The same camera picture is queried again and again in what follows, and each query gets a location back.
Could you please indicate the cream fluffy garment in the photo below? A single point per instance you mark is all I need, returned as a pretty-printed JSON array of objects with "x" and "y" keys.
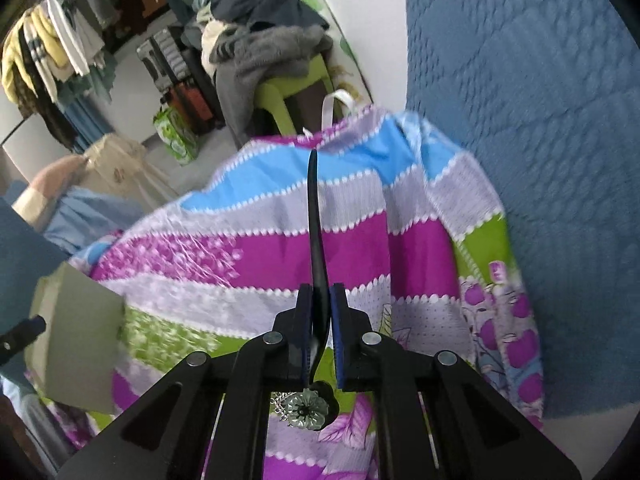
[{"x": 212, "y": 35}]

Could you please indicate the green plastic chair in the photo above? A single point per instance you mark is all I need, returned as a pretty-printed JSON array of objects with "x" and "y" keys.
[{"x": 280, "y": 95}]

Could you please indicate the dark blue fabric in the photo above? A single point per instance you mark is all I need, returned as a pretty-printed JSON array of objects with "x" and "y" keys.
[{"x": 25, "y": 255}]

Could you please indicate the orange suitcase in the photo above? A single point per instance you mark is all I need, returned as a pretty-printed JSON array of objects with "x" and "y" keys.
[{"x": 192, "y": 104}]

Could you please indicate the grey ribbed suitcase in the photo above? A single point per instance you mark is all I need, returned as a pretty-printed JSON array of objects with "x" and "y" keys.
[{"x": 160, "y": 60}]

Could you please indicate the beige box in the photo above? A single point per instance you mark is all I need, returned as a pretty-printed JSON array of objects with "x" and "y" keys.
[{"x": 75, "y": 340}]

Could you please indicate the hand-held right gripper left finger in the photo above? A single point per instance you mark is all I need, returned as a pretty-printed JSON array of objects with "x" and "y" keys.
[{"x": 303, "y": 330}]

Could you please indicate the striped floral printed blanket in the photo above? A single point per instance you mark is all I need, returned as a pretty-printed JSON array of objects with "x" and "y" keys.
[{"x": 350, "y": 240}]

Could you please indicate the black hair clip with flower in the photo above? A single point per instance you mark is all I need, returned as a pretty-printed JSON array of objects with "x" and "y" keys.
[{"x": 317, "y": 240}]

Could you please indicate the floral printed board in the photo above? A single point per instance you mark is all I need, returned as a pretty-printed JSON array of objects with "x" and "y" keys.
[{"x": 345, "y": 60}]

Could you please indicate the green printed bag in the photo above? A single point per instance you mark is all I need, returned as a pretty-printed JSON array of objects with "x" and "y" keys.
[{"x": 175, "y": 135}]

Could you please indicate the blue quilted cover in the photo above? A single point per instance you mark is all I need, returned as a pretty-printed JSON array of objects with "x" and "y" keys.
[{"x": 525, "y": 110}]

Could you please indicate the light blue cloth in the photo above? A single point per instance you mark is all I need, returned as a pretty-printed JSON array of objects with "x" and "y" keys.
[{"x": 95, "y": 215}]

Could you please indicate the grey garment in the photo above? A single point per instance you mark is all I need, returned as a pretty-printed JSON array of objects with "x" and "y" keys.
[{"x": 260, "y": 55}]

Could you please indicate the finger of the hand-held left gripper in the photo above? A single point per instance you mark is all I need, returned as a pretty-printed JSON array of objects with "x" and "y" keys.
[{"x": 20, "y": 338}]

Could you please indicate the pink and cream pillow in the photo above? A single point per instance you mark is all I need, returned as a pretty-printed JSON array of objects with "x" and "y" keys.
[{"x": 47, "y": 185}]

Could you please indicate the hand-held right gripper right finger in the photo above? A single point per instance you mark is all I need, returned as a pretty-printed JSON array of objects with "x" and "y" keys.
[{"x": 339, "y": 340}]

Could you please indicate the row of hanging clothes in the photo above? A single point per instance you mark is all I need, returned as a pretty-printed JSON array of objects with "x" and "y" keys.
[{"x": 50, "y": 40}]

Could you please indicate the dark navy garment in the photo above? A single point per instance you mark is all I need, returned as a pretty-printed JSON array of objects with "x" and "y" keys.
[{"x": 260, "y": 0}]

